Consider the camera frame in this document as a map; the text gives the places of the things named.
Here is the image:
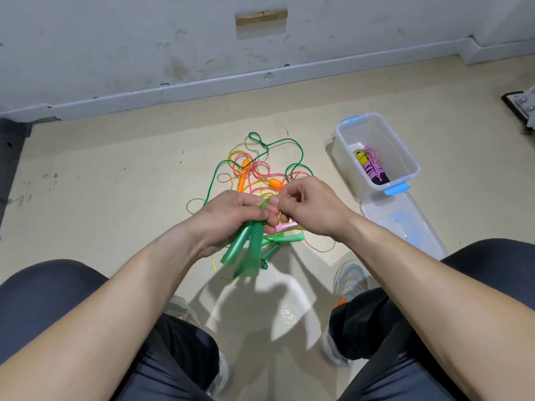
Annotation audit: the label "grey right shoe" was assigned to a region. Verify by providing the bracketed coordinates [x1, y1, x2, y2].
[321, 261, 372, 368]

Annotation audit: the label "clear plastic box lid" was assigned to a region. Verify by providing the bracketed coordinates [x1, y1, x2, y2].
[361, 192, 449, 262]

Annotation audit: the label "grey left shoe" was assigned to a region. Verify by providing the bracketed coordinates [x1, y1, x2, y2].
[166, 295, 235, 398]

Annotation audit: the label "person's left hand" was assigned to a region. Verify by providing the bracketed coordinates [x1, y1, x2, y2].
[188, 190, 282, 261]

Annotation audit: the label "black shorts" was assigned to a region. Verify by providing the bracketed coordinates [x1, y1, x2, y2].
[0, 238, 535, 401]

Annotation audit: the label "pink rope with black-yellow handles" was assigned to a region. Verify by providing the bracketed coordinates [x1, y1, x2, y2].
[353, 146, 392, 186]

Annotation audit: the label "person's left forearm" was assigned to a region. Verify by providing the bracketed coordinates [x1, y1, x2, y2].
[0, 223, 212, 401]

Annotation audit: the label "clear storage box blue latches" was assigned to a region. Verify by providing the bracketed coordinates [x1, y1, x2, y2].
[333, 113, 422, 204]

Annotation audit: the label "black metal rack frame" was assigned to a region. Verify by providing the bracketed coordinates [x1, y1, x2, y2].
[0, 119, 33, 229]

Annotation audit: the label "pile of colourful jump ropes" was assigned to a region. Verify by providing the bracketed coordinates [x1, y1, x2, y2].
[186, 131, 341, 277]

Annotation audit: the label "small wooden wall block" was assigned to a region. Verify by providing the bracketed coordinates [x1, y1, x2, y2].
[235, 9, 289, 27]

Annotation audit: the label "person's right forearm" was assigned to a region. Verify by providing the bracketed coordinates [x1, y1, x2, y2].
[341, 213, 535, 401]

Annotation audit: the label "person's right hand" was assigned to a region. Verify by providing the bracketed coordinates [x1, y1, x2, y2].
[269, 175, 362, 244]

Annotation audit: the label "grey shoe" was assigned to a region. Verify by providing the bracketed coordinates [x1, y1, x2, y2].
[321, 261, 372, 368]
[166, 295, 235, 398]

